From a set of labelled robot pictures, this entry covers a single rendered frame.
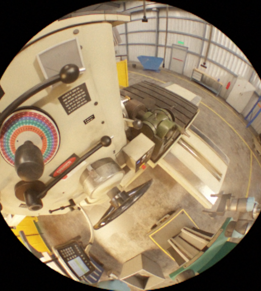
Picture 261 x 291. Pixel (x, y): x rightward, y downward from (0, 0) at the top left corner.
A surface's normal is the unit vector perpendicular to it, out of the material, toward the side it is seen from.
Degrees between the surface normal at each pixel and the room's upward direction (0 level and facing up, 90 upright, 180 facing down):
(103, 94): 90
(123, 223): 0
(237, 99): 90
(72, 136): 90
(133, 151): 0
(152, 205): 0
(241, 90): 90
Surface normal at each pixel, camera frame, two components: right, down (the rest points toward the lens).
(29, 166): 0.81, 0.34
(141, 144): -0.04, -0.50
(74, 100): 0.68, 0.62
